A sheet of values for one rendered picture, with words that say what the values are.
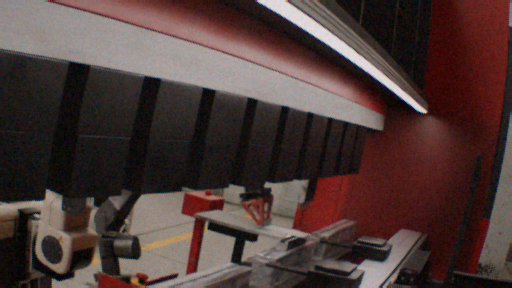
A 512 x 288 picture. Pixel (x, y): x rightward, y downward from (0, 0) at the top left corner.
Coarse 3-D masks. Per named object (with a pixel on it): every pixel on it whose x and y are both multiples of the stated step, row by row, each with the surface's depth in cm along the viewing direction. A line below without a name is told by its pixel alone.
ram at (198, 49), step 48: (0, 0) 56; (48, 0) 64; (96, 0) 74; (144, 0) 85; (192, 0) 98; (0, 48) 58; (48, 48) 67; (96, 48) 77; (144, 48) 89; (192, 48) 103; (240, 48) 120; (288, 48) 144; (288, 96) 150; (336, 96) 189; (384, 96) 264
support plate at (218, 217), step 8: (200, 216) 198; (208, 216) 199; (216, 216) 203; (224, 216) 206; (232, 216) 209; (240, 216) 212; (224, 224) 196; (232, 224) 195; (240, 224) 198; (248, 224) 201; (256, 224) 203; (248, 232) 193; (256, 232) 192; (264, 232) 193; (272, 232) 195
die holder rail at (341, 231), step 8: (336, 224) 255; (344, 224) 260; (352, 224) 263; (312, 232) 228; (320, 232) 230; (328, 232) 232; (336, 232) 237; (344, 232) 252; (352, 232) 268; (336, 240) 242; (344, 240) 256; (352, 240) 273; (320, 248) 228; (328, 248) 233; (336, 248) 246; (344, 248) 260; (312, 256) 228; (320, 256) 228; (328, 256) 234
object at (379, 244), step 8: (312, 240) 194; (320, 240) 193; (328, 240) 194; (360, 240) 186; (368, 240) 187; (376, 240) 189; (384, 240) 191; (352, 248) 186; (360, 248) 185; (368, 248) 184; (376, 248) 183; (384, 248) 184; (360, 256) 185; (368, 256) 184; (376, 256) 183; (384, 256) 182
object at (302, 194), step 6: (306, 180) 192; (312, 180) 196; (306, 186) 192; (312, 186) 197; (300, 192) 193; (306, 192) 193; (312, 192) 199; (300, 198) 193; (306, 198) 194; (312, 198) 201; (300, 204) 193; (306, 204) 199
